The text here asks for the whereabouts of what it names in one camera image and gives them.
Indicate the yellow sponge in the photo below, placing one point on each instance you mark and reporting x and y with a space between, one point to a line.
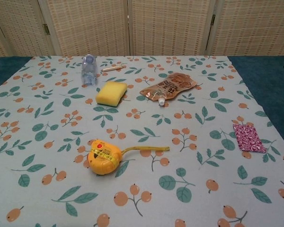
111 93

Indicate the orange brown spout pouch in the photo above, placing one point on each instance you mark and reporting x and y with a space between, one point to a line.
170 87

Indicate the small beige wooden stick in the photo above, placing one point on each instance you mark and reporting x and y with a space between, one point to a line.
112 68

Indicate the yellow tape measure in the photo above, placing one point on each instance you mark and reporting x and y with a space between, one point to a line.
104 158

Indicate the clear plastic water bottle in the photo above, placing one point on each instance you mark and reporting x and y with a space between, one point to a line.
88 71

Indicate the floral printed tablecloth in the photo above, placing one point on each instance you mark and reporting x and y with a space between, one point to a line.
61 132

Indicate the woven bamboo screen panel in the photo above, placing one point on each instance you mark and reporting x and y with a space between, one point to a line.
170 26
19 28
255 26
90 26

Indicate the brass screen hinge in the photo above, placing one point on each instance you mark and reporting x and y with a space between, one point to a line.
45 28
213 20

